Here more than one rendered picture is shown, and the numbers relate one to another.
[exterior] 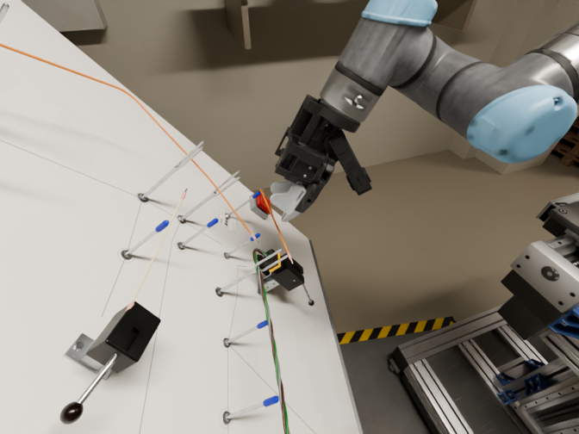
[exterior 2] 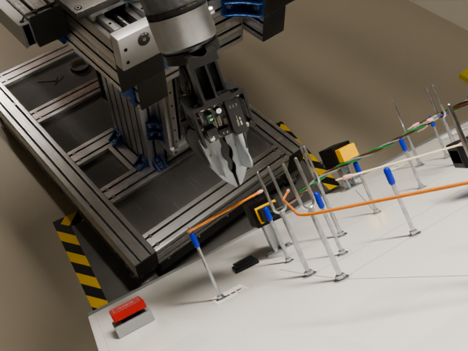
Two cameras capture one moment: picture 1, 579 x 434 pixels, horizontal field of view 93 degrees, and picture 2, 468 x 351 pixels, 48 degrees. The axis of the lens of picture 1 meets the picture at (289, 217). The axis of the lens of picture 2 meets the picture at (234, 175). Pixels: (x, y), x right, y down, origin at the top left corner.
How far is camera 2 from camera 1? 74 cm
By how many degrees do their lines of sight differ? 68
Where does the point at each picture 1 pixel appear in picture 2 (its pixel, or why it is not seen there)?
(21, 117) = (433, 306)
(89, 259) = (453, 224)
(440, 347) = (121, 219)
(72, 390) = not seen: outside the picture
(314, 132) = (214, 74)
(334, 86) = (205, 20)
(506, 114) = not seen: outside the picture
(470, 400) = (173, 195)
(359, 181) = not seen: hidden behind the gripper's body
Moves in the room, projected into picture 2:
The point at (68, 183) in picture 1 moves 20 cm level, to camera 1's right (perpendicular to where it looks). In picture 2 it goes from (427, 264) to (326, 125)
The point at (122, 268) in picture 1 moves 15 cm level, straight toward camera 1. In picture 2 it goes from (427, 227) to (443, 140)
